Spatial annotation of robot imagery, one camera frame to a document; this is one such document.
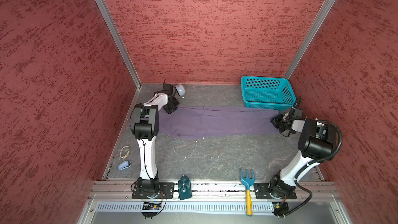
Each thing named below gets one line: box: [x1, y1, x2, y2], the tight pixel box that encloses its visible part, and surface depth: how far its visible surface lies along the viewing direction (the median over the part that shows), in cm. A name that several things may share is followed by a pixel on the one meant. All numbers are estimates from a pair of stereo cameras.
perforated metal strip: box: [96, 202, 273, 212], surface depth 72 cm
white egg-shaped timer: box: [175, 84, 186, 97], surface depth 111 cm
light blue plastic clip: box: [118, 160, 133, 171], surface depth 81 cm
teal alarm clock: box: [177, 174, 193, 201], surface depth 70 cm
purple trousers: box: [158, 105, 280, 139], surface depth 101 cm
